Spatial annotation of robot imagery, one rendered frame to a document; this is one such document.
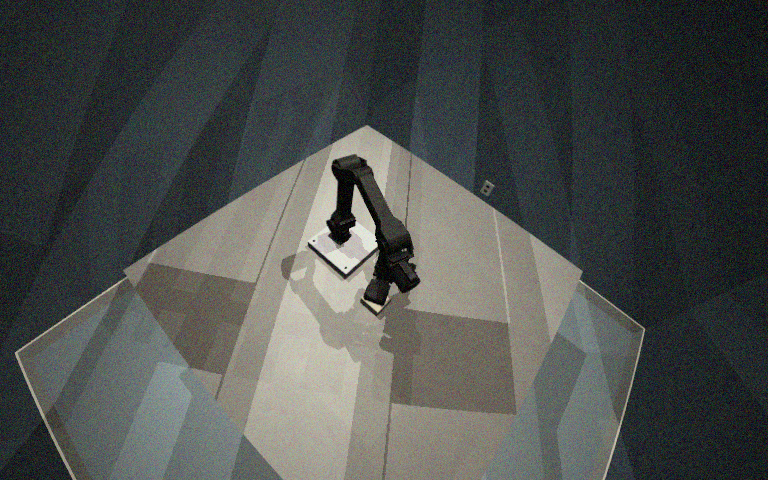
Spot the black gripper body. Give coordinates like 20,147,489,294
363,260,391,306

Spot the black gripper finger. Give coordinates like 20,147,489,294
369,279,391,292

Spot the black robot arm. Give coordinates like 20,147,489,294
326,154,421,294

